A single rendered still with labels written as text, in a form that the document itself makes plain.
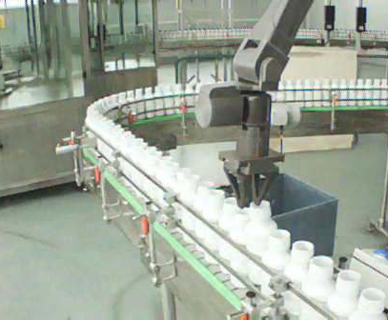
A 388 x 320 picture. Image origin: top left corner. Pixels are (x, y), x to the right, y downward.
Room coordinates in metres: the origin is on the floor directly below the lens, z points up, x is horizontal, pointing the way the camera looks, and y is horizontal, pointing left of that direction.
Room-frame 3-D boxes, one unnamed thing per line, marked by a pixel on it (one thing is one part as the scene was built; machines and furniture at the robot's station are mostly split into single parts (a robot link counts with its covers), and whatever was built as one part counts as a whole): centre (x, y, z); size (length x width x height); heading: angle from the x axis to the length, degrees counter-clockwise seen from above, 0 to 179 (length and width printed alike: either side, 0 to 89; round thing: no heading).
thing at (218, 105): (0.75, -0.03, 1.42); 0.12 x 0.09 x 0.12; 118
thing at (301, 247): (0.68, -0.13, 1.08); 0.06 x 0.06 x 0.17
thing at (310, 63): (5.38, -0.98, 0.59); 1.10 x 0.62 x 1.18; 101
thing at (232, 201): (0.88, -0.02, 1.08); 0.06 x 0.06 x 0.17
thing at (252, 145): (0.77, -0.05, 1.32); 0.10 x 0.07 x 0.07; 119
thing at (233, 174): (0.76, -0.05, 1.25); 0.07 x 0.07 x 0.09; 29
